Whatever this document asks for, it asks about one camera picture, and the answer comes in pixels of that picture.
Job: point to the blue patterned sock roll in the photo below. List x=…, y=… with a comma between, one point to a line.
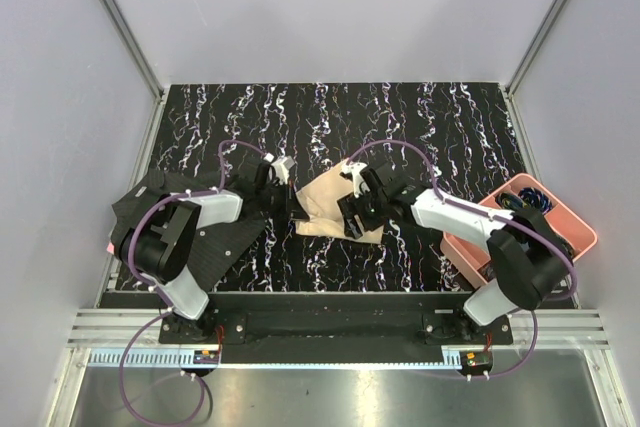
x=537, y=199

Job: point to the beige cloth napkin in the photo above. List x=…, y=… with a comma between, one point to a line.
x=319, y=198

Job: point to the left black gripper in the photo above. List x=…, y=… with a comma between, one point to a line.
x=291, y=208

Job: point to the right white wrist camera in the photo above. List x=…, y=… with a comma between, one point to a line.
x=353, y=171

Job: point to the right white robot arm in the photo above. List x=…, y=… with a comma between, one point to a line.
x=527, y=258

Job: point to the yellow patterned sock roll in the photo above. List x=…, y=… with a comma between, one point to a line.
x=508, y=201

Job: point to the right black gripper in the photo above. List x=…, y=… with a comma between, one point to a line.
x=353, y=206

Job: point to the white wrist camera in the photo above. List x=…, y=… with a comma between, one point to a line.
x=279, y=168
x=353, y=171

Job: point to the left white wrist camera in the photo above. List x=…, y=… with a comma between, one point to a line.
x=279, y=168

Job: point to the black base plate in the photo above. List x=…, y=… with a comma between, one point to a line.
x=335, y=330

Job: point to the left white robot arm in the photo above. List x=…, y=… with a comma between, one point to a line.
x=180, y=238

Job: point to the slotted cable duct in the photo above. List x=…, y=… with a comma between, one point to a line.
x=159, y=358

